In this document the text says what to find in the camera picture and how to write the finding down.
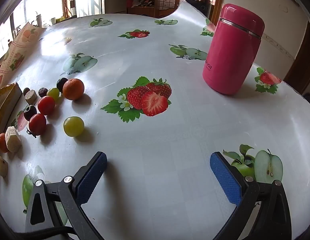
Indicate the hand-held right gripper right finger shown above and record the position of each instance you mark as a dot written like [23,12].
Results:
[226,177]

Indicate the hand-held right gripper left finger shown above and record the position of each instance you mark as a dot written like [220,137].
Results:
[91,177]

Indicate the large green grape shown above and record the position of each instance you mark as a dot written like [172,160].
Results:
[74,126]

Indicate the red cherry tomato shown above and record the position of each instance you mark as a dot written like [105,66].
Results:
[37,124]
[46,105]

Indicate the dark plum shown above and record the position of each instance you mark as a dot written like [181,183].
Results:
[30,112]

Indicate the orange tangerine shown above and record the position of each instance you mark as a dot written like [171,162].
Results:
[73,89]

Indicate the beige biscuit piece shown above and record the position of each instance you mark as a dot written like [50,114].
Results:
[0,165]

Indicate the white box with yellow tape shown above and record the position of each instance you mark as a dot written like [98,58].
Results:
[5,105]

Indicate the white fruit print tablecloth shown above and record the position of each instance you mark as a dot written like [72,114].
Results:
[157,135]

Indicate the small green grape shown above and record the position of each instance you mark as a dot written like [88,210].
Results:
[53,93]

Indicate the orange red tomato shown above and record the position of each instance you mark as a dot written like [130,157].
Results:
[2,142]

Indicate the dark purple grape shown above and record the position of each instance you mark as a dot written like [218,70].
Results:
[61,84]

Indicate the dried red date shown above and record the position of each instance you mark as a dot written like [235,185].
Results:
[42,92]

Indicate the short sugarcane piece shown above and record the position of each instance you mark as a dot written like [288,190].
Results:
[30,97]

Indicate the brown longan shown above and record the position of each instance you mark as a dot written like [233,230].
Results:
[26,90]

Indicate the pink thermos flask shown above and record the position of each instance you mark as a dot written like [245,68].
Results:
[232,50]

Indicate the orange checked fruit tablecloth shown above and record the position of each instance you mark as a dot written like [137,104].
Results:
[17,50]

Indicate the white cup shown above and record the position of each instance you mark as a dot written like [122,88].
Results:
[53,20]

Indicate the black speaker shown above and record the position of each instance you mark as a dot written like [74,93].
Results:
[202,7]

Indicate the red bucket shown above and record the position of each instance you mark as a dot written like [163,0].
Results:
[130,3]

